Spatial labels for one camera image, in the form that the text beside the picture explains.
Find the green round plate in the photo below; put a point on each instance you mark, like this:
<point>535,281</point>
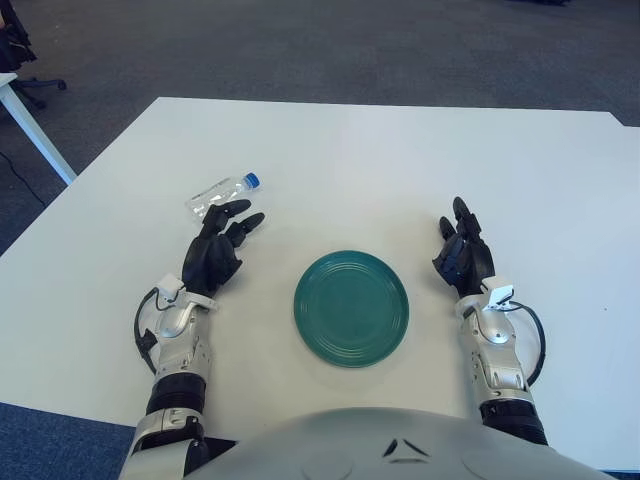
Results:
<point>350,310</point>

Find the grey robot torso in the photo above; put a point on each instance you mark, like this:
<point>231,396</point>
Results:
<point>400,450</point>

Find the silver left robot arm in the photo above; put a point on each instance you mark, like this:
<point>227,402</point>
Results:
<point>180,350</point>

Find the white desk with leg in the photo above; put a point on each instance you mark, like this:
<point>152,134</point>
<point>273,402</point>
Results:
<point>30,130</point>

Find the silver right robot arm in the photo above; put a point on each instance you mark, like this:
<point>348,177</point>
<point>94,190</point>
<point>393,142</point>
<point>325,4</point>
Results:
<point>495,350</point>

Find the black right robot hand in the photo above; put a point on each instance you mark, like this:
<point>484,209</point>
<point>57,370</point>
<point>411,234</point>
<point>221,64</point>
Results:
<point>472,265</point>

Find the clear plastic bottle blue cap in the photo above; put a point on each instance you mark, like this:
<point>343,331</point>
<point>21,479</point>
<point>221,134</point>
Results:
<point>220,192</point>

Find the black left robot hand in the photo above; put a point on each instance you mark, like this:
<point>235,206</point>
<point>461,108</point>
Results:
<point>205,265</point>

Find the black office chair base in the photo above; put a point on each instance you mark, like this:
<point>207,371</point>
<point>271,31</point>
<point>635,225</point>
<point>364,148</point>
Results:
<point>45,84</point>

